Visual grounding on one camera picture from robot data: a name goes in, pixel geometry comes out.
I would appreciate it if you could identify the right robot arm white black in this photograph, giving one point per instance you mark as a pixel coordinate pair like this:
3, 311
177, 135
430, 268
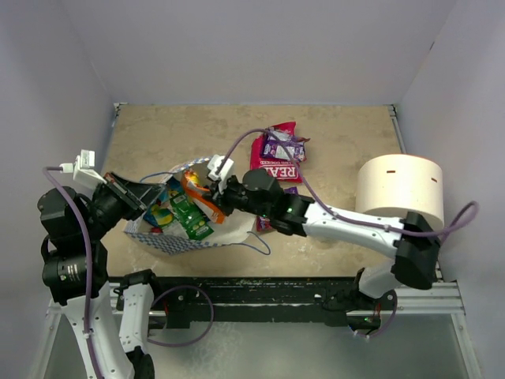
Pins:
408, 242

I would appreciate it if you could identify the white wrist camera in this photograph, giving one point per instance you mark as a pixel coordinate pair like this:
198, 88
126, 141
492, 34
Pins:
83, 170
220, 169

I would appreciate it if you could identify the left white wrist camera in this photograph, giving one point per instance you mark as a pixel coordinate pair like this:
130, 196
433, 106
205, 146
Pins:
83, 170

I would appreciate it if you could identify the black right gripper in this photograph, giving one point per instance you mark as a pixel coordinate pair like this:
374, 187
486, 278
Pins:
221, 200

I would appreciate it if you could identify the blue colourful snack bag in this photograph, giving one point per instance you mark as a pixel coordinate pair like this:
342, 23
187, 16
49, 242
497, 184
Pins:
160, 214

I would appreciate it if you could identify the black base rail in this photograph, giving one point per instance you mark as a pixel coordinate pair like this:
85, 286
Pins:
324, 300

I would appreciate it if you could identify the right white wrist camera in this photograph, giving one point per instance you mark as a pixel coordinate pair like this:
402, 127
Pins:
220, 169

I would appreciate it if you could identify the aluminium frame rails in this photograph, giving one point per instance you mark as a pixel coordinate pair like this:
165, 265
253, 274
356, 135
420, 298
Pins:
442, 293

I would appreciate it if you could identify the red Real chips bag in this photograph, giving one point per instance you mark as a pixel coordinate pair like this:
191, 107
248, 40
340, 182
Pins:
281, 169

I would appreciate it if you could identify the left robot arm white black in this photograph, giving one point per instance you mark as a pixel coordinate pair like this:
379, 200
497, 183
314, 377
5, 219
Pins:
75, 271

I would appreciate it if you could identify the purple chocolate snack packet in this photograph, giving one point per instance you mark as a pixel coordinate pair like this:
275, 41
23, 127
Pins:
281, 144

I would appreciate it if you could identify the green snack pack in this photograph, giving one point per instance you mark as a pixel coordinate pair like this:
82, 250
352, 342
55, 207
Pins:
190, 217

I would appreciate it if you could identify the orange snack box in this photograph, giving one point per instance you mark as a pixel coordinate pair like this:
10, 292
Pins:
191, 185

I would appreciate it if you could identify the white cylindrical paper lamp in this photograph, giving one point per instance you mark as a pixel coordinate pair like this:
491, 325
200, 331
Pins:
394, 184

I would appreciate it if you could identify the blue checkered paper bag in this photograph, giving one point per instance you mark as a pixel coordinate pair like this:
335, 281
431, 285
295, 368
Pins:
174, 240

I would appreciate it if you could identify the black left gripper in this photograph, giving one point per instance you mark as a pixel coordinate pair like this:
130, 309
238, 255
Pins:
135, 196

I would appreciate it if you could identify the purple Fox's candy bag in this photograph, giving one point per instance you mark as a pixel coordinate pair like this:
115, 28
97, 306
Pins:
263, 223

